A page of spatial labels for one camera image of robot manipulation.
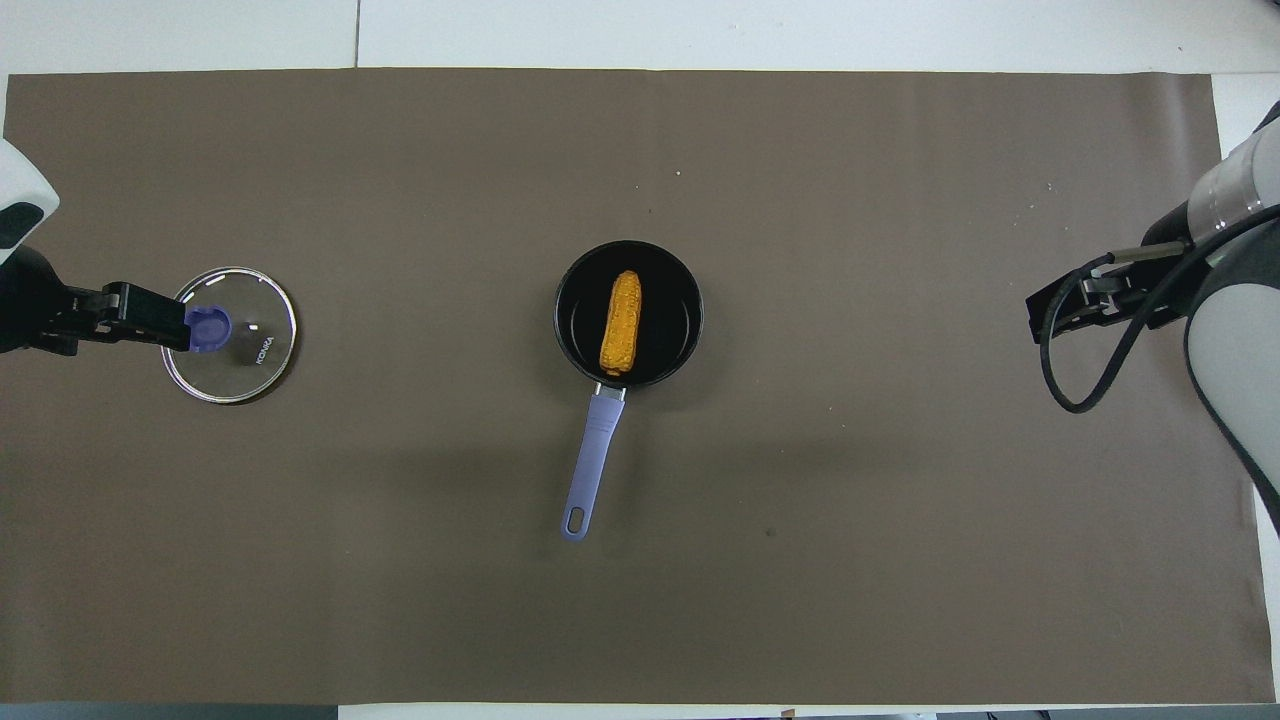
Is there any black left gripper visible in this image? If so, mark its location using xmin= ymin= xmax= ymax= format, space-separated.
xmin=0 ymin=245 xmax=193 ymax=358

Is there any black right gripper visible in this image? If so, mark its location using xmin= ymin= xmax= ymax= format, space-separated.
xmin=1026 ymin=238 xmax=1196 ymax=347

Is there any glass lid with purple knob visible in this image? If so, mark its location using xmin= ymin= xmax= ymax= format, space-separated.
xmin=160 ymin=265 xmax=299 ymax=406

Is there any yellow corn cob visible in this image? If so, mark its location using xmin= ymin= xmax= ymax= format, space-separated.
xmin=598 ymin=269 xmax=644 ymax=378

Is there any brown table mat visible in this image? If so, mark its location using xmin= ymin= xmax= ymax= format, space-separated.
xmin=0 ymin=67 xmax=1273 ymax=707

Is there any black saucepan with purple handle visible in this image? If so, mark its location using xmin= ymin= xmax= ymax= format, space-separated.
xmin=552 ymin=239 xmax=705 ymax=543

